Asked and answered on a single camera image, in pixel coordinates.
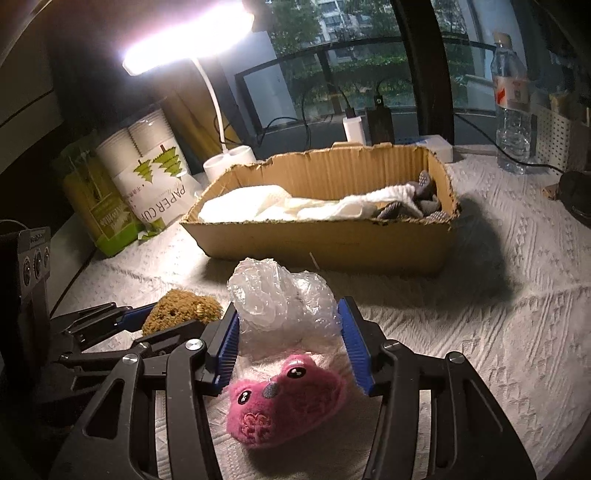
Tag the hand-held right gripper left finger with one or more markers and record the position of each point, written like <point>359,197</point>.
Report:
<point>228,355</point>

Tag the white power strip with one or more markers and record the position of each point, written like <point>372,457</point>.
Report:
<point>438,147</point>

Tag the dark window frame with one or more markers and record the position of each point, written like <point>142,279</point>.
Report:
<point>425,69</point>

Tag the grey socks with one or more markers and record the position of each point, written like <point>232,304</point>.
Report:
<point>427,199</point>

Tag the black charger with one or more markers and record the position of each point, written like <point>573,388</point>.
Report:
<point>379,127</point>

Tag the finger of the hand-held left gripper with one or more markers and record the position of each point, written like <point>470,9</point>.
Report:
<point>138,316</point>
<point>175,331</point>

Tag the black balcony railing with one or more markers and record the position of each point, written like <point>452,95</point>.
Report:
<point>286,64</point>

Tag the black round device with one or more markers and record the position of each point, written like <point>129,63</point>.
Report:
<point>577,194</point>

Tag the white paper cup pack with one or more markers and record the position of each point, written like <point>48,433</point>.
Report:
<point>152,184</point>

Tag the white towel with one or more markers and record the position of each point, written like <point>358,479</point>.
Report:
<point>258,205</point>

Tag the green paper cup pack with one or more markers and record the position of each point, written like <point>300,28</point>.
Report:
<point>92,203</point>

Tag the pink plush toy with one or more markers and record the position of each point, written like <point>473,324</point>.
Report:
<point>277,406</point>

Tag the yellow curtain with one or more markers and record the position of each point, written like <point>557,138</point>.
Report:
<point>194,115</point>

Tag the white charger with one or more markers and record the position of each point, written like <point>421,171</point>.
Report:
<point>354,130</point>

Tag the clear water bottle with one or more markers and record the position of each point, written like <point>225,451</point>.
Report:
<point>510,124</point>

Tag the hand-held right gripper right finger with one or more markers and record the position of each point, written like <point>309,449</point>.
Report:
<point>355,350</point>

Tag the cardboard box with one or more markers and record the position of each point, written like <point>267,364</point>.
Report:
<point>323,244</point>

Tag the white textured table cloth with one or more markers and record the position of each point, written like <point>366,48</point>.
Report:
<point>485,346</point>

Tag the white mesh pen holder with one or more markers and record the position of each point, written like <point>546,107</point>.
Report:
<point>554,134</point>

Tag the brown sponge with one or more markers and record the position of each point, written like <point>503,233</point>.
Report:
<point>184,309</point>

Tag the clear plastic bag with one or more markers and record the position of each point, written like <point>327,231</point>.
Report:
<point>277,300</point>

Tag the white desk lamp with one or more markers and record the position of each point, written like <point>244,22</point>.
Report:
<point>184,41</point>

